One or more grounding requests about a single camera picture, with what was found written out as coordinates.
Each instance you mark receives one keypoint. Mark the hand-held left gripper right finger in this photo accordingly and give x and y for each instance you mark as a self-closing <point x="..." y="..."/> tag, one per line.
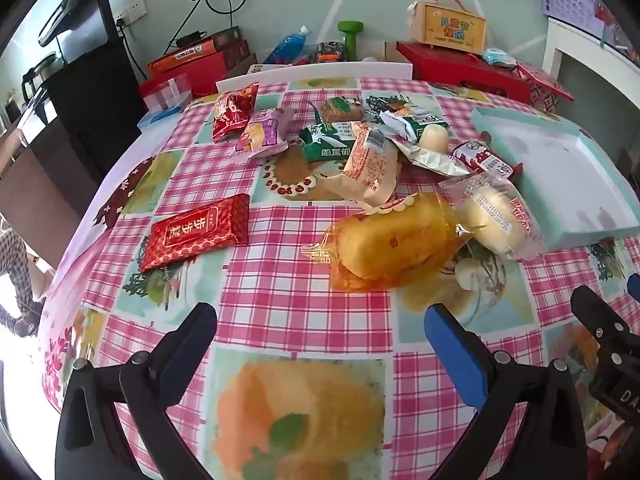
<point x="450" y="345"/>

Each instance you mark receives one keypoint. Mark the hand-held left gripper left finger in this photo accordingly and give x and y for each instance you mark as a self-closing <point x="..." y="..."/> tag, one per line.
<point x="192" y="350"/>

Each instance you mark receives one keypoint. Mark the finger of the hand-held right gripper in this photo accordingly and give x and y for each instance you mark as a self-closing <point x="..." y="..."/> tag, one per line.
<point x="600" y="317"/>
<point x="635" y="287"/>

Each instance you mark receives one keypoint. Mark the orange bread packet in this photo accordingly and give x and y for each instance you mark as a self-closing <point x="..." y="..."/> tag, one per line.
<point x="395" y="245"/>

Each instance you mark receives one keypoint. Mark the red gold-print snack packet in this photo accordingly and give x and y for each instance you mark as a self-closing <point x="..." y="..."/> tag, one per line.
<point x="195" y="232"/>

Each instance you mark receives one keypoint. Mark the teal tray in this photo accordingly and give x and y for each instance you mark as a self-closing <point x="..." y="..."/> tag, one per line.
<point x="550" y="170"/>

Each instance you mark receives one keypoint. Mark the small red white snack packet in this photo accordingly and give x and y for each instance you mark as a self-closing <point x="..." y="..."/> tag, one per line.
<point x="480" y="155"/>

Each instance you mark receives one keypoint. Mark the green white snack packet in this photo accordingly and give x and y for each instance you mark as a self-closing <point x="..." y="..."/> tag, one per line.
<point x="322" y="145"/>

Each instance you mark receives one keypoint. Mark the red picture-print snack packet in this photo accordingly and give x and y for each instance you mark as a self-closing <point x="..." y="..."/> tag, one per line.
<point x="232" y="112"/>

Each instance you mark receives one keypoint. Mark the round pastry green-trimmed wrapper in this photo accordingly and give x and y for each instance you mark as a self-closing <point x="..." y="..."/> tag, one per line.
<point x="340" y="110"/>

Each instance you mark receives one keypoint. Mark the pink checked printed tablecloth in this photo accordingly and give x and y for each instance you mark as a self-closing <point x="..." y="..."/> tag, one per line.
<point x="280" y="290"/>

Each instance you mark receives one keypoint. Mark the clear bun packet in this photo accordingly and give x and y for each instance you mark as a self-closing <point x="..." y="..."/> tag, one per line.
<point x="492" y="215"/>

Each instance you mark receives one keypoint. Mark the silver snack packet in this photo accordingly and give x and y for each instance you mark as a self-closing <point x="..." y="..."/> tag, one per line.
<point x="430" y="160"/>

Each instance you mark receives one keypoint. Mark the white orange-print bread packet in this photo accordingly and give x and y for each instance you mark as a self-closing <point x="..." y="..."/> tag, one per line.
<point x="370" y="165"/>

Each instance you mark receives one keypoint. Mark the checked dark cloth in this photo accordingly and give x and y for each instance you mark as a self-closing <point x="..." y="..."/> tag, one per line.
<point x="12" y="260"/>

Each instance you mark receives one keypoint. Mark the red patterned box lid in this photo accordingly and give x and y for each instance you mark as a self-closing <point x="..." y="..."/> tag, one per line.
<point x="542" y="85"/>

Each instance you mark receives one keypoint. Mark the white green yellow-cake packet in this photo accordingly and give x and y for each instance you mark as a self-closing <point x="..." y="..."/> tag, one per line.
<point x="415" y="122"/>

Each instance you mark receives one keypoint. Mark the purple snack packet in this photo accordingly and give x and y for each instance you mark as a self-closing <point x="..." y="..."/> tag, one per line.
<point x="265" y="132"/>

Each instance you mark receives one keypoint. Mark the light blue box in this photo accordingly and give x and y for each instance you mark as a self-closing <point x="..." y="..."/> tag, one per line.
<point x="152" y="120"/>

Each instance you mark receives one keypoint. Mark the white side table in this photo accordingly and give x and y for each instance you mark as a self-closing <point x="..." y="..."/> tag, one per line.
<point x="555" y="45"/>

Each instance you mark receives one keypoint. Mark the clear plastic box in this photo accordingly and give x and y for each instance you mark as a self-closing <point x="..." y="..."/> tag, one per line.
<point x="165" y="95"/>

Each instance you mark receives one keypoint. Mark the light blue face mask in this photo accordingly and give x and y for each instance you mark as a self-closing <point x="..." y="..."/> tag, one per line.
<point x="500" y="56"/>

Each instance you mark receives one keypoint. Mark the red gift box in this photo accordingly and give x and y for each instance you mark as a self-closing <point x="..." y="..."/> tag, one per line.
<point x="450" y="67"/>

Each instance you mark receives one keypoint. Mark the large red box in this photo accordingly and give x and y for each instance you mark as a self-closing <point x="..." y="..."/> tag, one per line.
<point x="200" y="72"/>

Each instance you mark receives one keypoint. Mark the black cabinet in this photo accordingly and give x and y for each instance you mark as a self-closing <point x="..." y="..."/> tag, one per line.
<point x="90" y="90"/>

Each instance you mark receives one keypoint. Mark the white printed box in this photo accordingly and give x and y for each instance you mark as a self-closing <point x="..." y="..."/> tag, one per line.
<point x="262" y="68"/>

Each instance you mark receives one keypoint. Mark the orange box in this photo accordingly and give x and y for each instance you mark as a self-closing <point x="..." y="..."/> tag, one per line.
<point x="182" y="57"/>

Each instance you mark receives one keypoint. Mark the cardboard box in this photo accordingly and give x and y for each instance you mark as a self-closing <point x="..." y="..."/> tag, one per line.
<point x="250" y="62"/>

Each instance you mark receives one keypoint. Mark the maroon patterned box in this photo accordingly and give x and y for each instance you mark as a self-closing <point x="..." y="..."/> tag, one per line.
<point x="237" y="55"/>

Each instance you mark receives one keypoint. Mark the white foam board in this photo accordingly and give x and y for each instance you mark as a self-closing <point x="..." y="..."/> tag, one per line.
<point x="320" y="70"/>

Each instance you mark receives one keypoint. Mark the black power adapter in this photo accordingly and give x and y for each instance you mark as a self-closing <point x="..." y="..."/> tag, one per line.
<point x="190" y="38"/>

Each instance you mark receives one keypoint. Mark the black box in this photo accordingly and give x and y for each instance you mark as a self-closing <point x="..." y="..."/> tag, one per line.
<point x="225" y="37"/>

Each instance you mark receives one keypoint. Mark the beige carry box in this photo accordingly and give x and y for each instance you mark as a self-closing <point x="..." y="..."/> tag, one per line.
<point x="450" y="30"/>

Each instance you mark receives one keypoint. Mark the dark kettle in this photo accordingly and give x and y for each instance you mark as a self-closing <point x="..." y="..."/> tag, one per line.
<point x="37" y="75"/>

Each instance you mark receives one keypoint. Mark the blue bottle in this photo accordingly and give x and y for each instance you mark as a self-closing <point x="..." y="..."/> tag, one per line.
<point x="285" y="47"/>

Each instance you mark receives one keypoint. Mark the dark colourful toy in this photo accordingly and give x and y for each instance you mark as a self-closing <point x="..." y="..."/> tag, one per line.
<point x="330" y="51"/>

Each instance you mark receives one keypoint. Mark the green dumbbell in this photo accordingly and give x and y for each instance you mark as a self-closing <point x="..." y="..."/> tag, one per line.
<point x="352" y="40"/>

